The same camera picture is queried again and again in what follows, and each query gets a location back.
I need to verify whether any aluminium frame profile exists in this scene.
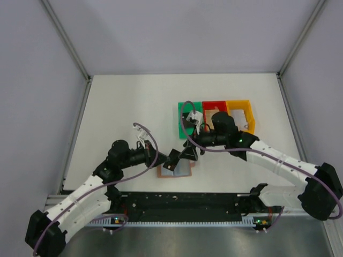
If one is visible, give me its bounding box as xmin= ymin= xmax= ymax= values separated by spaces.
xmin=40 ymin=0 xmax=93 ymax=81

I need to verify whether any black credit card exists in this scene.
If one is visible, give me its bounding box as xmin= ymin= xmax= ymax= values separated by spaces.
xmin=163 ymin=149 xmax=181 ymax=171

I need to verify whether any black cards stack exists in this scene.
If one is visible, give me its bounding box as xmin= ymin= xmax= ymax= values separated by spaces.
xmin=182 ymin=118 xmax=197 ymax=129

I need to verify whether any silver cards stack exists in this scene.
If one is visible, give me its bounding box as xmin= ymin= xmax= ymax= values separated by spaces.
xmin=230 ymin=109 xmax=249 ymax=130

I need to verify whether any red plastic bin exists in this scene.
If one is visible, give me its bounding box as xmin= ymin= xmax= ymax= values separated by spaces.
xmin=202 ymin=101 xmax=227 ymax=130

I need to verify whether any yellow plastic bin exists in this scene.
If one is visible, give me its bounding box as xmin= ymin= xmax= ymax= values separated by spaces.
xmin=226 ymin=100 xmax=256 ymax=134

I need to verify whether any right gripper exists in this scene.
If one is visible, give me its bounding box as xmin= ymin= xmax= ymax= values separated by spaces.
xmin=179 ymin=124 xmax=228 ymax=161

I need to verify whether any gold cards stack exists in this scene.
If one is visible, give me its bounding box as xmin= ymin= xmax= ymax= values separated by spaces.
xmin=204 ymin=109 xmax=216 ymax=129

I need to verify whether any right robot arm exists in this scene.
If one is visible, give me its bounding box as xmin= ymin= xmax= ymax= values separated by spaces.
xmin=180 ymin=111 xmax=342 ymax=221

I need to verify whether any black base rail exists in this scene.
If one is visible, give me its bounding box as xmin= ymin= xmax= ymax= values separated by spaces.
xmin=108 ymin=192 xmax=269 ymax=223

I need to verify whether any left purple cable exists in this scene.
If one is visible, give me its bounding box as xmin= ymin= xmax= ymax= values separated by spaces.
xmin=32 ymin=122 xmax=159 ymax=256

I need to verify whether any brown leather card holder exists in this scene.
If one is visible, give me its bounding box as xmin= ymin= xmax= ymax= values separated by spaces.
xmin=157 ymin=159 xmax=196 ymax=178

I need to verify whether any grey cable duct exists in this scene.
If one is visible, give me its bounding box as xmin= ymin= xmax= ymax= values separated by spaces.
xmin=86 ymin=216 xmax=256 ymax=228

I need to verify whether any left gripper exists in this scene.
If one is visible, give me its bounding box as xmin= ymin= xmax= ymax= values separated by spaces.
xmin=120 ymin=140 xmax=170 ymax=169

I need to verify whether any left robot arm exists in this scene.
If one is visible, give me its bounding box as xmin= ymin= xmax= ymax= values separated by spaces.
xmin=25 ymin=123 xmax=167 ymax=256

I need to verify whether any green plastic bin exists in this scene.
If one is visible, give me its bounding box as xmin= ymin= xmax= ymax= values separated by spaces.
xmin=177 ymin=102 xmax=194 ymax=139

